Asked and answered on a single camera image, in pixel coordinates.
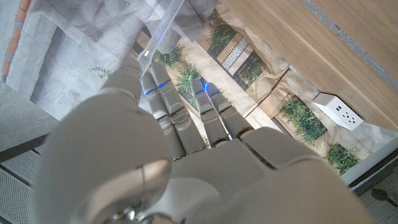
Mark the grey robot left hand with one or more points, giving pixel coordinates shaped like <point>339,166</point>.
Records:
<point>124,171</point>

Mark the clear plastic pipette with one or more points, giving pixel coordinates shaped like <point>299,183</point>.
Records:
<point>161,31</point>

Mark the printed fabric backdrop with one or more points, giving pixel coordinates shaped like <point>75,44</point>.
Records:
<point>77,46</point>

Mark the white power strip box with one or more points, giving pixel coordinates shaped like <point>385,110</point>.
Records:
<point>337,110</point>

